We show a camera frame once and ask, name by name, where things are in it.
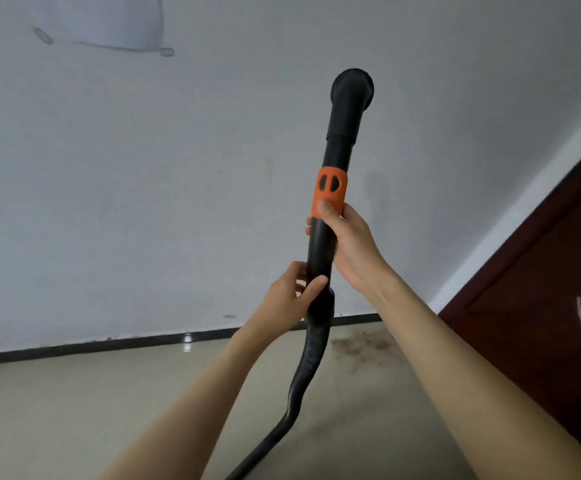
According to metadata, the black ribbed vacuum hose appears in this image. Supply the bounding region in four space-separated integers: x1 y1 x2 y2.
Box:
225 68 375 480

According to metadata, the white paper poster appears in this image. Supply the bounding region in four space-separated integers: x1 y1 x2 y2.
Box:
25 0 175 58

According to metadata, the brown dirt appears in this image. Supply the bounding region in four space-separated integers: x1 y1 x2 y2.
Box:
330 329 401 373

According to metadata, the red-brown wooden door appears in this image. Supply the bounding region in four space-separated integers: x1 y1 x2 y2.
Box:
438 129 581 471

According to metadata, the person's right hand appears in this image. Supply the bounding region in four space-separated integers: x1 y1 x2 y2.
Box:
305 198 394 301

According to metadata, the person's right forearm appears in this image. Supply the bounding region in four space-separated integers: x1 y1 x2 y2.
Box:
368 269 581 480

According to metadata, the person's left hand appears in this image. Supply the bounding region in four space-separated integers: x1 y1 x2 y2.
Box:
243 260 329 345

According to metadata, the person's left forearm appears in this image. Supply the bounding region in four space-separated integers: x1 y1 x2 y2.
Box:
98 324 277 480

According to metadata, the black baseboard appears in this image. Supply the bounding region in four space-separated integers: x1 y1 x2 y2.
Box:
0 313 382 368

